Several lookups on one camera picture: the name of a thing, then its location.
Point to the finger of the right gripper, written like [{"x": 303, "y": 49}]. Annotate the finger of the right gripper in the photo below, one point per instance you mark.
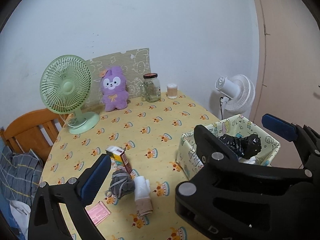
[{"x": 280, "y": 127}]

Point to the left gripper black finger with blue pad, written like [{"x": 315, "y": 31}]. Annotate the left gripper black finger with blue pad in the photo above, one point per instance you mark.
[{"x": 46, "y": 219}]

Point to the black plastic bag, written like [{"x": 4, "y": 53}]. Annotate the black plastic bag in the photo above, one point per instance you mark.
[{"x": 244, "y": 147}]

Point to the pink tissue pack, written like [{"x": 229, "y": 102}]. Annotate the pink tissue pack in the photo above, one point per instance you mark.
[{"x": 98, "y": 213}]

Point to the yellow cartoon storage box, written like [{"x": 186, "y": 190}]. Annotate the yellow cartoon storage box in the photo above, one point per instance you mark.
[{"x": 236, "y": 126}]

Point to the grey drawstring pouch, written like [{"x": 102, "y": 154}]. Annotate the grey drawstring pouch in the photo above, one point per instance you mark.
[{"x": 121, "y": 184}]

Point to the white cloth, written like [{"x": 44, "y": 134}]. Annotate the white cloth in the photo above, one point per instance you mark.
[
  {"x": 142, "y": 196},
  {"x": 21, "y": 213}
]

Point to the white cloth on bed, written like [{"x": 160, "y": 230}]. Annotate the white cloth on bed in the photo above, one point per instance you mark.
[{"x": 21, "y": 213}]

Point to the blue plaid pillow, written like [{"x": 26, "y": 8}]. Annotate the blue plaid pillow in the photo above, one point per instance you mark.
[{"x": 20, "y": 175}]

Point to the white standing fan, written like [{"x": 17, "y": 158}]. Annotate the white standing fan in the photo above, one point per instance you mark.
[{"x": 238, "y": 94}]

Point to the yellow cartoon tablecloth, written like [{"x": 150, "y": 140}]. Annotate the yellow cartoon tablecloth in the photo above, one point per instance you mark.
[{"x": 150, "y": 135}]

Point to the wooden bed headboard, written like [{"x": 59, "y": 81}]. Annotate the wooden bed headboard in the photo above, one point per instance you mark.
[{"x": 36, "y": 131}]

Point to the cotton swab container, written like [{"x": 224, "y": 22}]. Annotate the cotton swab container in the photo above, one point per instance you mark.
[{"x": 172, "y": 91}]

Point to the glass jar black lid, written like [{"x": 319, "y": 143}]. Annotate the glass jar black lid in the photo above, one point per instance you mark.
[{"x": 150, "y": 87}]

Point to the green desk fan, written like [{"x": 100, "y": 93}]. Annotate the green desk fan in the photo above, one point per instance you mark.
[{"x": 64, "y": 87}]

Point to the purple plush bunny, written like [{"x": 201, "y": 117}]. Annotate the purple plush bunny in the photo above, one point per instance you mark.
[{"x": 113, "y": 88}]

